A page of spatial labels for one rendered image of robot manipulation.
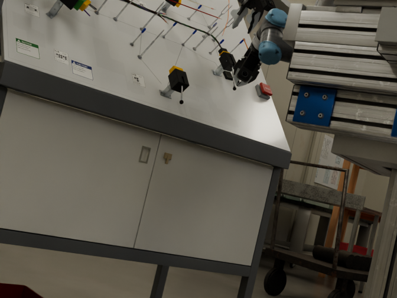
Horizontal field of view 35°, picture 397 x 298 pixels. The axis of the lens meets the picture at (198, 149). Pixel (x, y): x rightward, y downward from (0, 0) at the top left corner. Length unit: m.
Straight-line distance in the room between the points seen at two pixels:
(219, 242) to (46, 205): 0.71
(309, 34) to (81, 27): 0.91
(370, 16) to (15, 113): 1.03
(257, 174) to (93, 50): 0.80
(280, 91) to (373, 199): 4.17
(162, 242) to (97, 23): 0.78
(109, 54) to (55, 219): 0.57
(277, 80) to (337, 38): 6.89
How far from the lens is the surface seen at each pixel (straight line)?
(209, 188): 2.29
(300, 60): 1.47
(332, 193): 6.22
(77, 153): 1.99
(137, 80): 2.12
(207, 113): 2.26
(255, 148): 2.36
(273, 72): 8.21
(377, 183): 12.03
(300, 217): 7.53
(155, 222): 2.18
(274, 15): 2.15
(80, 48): 2.07
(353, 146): 1.51
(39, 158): 1.94
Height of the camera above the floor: 0.65
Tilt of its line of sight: 3 degrees up
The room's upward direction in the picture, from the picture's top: 13 degrees clockwise
